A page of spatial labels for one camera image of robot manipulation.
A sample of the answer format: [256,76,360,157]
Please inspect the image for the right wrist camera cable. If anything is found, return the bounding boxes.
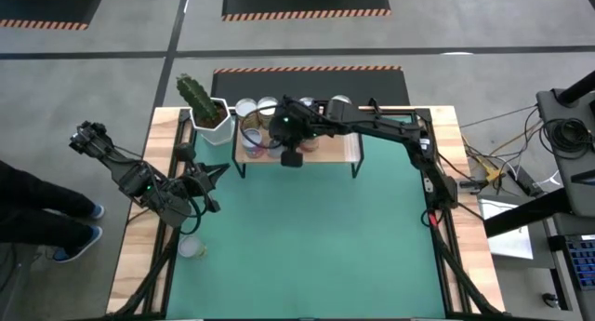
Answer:
[239,105,283,151]

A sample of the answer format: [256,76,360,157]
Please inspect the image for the white plant pot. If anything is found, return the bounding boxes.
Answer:
[189,96,236,147]

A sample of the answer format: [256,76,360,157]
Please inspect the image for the black round pole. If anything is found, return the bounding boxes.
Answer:
[556,69,595,106]

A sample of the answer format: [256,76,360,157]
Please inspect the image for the wooden shelf black legs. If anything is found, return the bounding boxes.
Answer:
[231,105,365,180]

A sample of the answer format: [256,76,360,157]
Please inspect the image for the black floor mat hazard stripes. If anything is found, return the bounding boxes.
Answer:
[221,0,392,22]
[211,65,411,109]
[0,0,104,32]

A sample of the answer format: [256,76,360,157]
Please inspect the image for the white paper sheet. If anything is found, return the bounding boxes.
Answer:
[478,198,535,261]

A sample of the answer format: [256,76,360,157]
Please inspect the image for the green cactus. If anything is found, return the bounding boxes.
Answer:
[175,73,218,122]

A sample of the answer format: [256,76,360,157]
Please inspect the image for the yellow cable plug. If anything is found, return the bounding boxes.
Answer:
[464,141,508,182]

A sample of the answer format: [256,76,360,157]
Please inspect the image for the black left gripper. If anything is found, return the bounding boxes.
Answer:
[178,142,231,214]

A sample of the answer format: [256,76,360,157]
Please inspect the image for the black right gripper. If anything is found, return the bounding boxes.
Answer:
[269,97,326,168]

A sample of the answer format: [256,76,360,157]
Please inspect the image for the black power strip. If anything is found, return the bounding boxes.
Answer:
[504,165,544,199]

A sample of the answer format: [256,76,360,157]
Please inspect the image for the backlit keyboard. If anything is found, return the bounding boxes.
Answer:
[562,234,595,292]

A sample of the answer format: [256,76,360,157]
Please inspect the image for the grey equipment cart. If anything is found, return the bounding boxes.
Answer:
[534,87,595,219]

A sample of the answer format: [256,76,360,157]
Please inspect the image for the person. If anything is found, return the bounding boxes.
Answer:
[0,158,106,264]

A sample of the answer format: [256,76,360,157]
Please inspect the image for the coiled black cable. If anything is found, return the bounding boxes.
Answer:
[540,117,595,162]

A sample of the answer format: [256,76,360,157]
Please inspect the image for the black diagonal stand beam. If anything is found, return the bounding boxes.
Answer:
[483,186,575,238]

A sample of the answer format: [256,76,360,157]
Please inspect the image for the green table mat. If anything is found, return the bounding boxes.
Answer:
[165,114,448,320]

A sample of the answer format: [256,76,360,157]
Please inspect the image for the yellow-green label can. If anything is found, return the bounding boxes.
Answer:
[177,235,208,261]

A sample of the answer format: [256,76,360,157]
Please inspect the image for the black computer mouse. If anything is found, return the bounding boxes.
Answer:
[541,291,562,310]

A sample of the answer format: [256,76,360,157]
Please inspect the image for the green beans can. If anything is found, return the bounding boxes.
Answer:
[234,98,259,129]

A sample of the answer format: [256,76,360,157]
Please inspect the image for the pink chicken soup can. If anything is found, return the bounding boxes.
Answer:
[241,127,267,160]

